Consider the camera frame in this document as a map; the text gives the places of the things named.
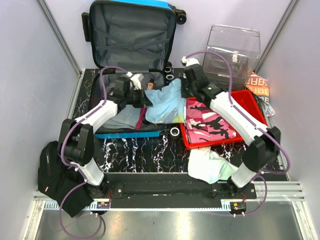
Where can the blue hard-shell suitcase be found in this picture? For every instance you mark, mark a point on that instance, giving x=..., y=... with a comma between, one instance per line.
x=130, y=35

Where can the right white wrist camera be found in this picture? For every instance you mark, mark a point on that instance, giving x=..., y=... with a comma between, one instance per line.
x=189, y=61

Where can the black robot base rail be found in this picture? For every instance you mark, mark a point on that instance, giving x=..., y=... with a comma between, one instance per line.
x=165, y=191

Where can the orange white printed bag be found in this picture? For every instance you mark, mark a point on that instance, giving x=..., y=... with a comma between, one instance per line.
x=259, y=87

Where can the white mint cloth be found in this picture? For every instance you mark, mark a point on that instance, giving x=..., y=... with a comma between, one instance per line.
x=206, y=165

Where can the magenta pink cloth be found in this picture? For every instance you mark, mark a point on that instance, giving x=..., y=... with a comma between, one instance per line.
x=142, y=119

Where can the pink camouflage garment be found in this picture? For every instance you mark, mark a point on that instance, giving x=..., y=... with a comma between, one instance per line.
x=204, y=125

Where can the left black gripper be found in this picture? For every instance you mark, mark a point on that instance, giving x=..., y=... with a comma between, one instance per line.
x=144, y=101

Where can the light blue t-shirt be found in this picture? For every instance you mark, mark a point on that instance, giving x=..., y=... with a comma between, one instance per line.
x=168, y=105

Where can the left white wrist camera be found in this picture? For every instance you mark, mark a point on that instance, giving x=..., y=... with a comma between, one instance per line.
x=136, y=80

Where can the red plastic tray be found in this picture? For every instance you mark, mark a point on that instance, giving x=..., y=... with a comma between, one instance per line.
x=246, y=100

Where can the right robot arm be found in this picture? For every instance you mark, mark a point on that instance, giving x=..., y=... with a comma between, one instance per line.
x=263, y=143

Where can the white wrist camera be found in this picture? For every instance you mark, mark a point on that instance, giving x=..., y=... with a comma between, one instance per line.
x=136, y=80
x=189, y=61

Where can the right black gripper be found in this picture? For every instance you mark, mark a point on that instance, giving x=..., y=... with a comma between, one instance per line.
x=184, y=94

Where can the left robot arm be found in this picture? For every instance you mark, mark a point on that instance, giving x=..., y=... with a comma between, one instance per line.
x=76, y=140

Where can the black marble pattern mat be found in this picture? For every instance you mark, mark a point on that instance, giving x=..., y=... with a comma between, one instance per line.
x=159, y=154

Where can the black cloth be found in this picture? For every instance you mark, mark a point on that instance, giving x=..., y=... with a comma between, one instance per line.
x=55, y=180

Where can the clear plastic drawer organizer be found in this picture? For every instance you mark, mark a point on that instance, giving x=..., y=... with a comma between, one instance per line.
x=241, y=48

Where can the light denim shorts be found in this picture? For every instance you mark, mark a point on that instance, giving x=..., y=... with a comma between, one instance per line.
x=125, y=119

